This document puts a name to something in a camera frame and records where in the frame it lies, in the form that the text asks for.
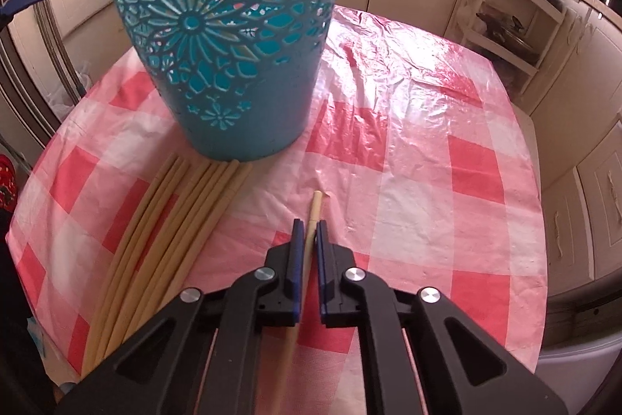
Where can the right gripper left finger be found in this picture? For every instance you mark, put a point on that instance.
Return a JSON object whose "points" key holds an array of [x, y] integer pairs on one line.
{"points": [[199, 354]]}

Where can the teal perforated plastic basket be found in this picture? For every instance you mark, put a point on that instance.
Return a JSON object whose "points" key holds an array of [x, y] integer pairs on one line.
{"points": [[238, 75]]}

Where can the white rolling storage cart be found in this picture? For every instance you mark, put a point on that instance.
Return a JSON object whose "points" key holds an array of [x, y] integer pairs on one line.
{"points": [[516, 35]]}

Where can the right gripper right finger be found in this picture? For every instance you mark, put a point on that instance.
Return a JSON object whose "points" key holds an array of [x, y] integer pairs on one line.
{"points": [[421, 354]]}

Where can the red white checkered tablecloth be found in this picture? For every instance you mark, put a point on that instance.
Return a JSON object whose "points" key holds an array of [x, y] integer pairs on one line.
{"points": [[412, 139]]}

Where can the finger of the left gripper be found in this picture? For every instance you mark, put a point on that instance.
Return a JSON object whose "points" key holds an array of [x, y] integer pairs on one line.
{"points": [[11, 7]]}

